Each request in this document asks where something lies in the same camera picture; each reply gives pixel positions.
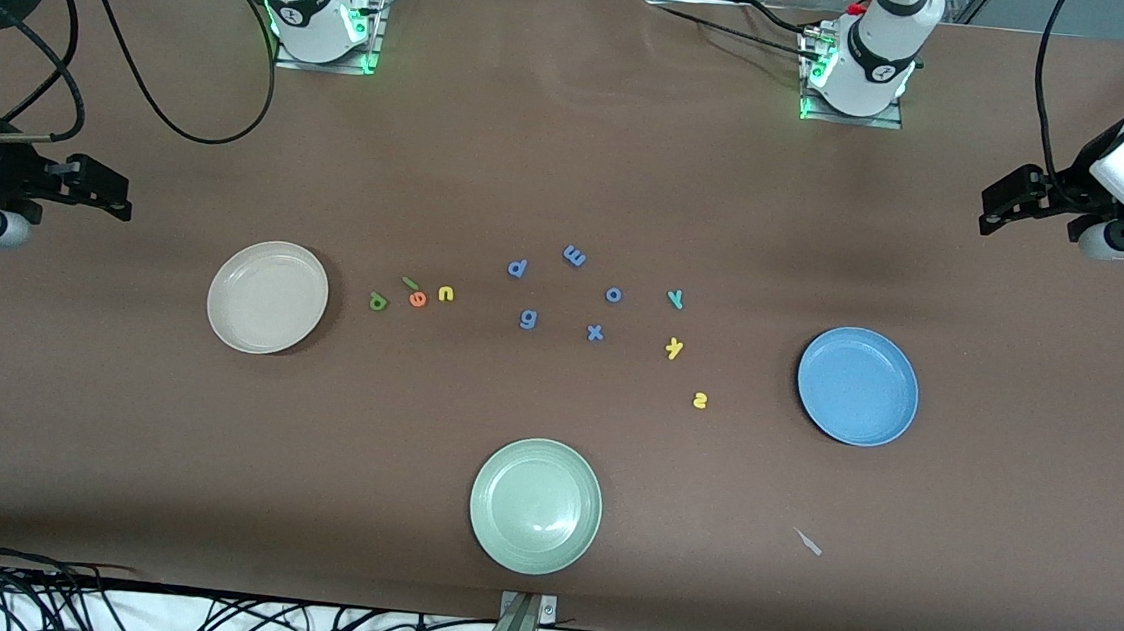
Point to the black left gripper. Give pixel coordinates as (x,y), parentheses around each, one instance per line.
(1072,181)

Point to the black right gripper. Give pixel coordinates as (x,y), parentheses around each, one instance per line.
(3,173)

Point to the green foam letter p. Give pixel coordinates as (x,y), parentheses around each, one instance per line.
(377,302)

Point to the orange foam letter e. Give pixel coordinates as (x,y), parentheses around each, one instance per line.
(417,299)

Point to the teal foam letter y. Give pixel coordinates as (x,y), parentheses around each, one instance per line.
(676,299)

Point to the yellow foam letter u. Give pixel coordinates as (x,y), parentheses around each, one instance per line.
(445,294)

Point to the yellow foam letter k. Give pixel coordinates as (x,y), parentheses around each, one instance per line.
(674,348)

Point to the yellow foam letter s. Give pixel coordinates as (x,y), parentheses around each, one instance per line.
(700,401)

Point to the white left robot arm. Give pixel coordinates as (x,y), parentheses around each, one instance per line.
(879,50)

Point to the beige brown round plate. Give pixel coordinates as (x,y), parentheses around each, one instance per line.
(267,297)

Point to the blue round plate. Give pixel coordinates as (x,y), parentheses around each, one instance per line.
(857,386)

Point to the grey tape scrap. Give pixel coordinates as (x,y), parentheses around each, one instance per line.
(808,542)

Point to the blue foam letter o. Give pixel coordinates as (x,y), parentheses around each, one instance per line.
(608,294)

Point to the blue foam letter p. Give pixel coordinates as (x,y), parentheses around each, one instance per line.
(517,268)

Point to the blue foam letter x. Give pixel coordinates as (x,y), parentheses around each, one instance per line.
(595,332)

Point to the blue foam letter m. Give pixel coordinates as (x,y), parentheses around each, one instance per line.
(574,255)

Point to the blue foam letter g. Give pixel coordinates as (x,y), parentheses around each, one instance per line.
(528,320)

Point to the pale green round plate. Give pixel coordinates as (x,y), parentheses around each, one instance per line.
(535,506)

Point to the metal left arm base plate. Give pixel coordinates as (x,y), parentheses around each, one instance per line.
(853,120)

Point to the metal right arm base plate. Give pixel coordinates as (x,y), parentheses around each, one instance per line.
(326,66)

